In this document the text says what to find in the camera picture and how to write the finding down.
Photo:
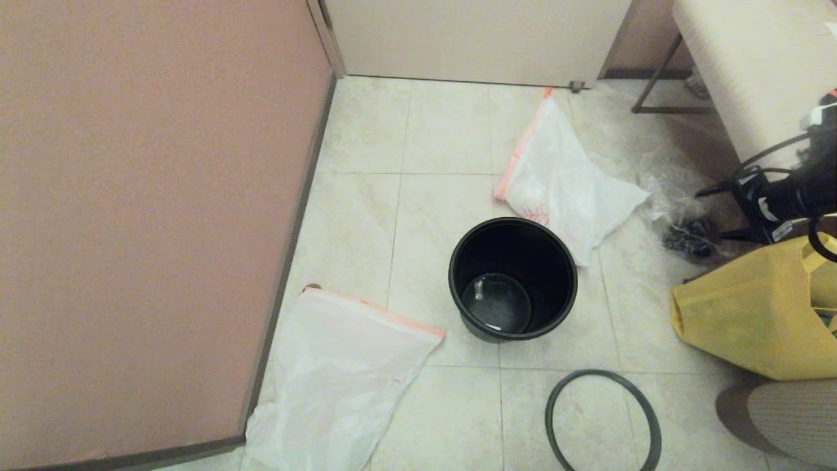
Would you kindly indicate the grey ribbed round seat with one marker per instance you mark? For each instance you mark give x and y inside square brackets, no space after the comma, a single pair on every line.
[791,422]

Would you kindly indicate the yellow fabric tote bag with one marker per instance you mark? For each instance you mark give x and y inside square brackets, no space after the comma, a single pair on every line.
[739,314]

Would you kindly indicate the clear crumpled plastic bag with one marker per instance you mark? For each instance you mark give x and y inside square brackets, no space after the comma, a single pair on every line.
[680,190]

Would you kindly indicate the black round trash bin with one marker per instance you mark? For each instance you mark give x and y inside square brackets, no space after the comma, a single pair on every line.
[516,255]

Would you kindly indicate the beige door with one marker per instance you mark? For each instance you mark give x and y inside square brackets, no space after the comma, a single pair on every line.
[477,39]

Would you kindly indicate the beige wood-grain table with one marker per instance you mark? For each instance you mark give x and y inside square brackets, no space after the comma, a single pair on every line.
[745,78]

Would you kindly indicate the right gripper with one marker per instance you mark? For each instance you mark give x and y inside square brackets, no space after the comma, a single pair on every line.
[768,209]

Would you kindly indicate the grey door frame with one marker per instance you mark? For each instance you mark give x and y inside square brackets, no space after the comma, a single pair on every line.
[325,36]

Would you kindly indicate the small metal door stopper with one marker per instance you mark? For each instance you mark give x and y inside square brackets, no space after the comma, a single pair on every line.
[575,86]

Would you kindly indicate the dark metal table leg frame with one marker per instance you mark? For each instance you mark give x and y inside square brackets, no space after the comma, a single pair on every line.
[673,112]

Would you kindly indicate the small grey bottle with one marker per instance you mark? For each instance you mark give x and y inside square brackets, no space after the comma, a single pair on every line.
[694,85]

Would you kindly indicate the black cylinder with white cap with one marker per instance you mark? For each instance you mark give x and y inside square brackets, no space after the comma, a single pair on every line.
[820,127]

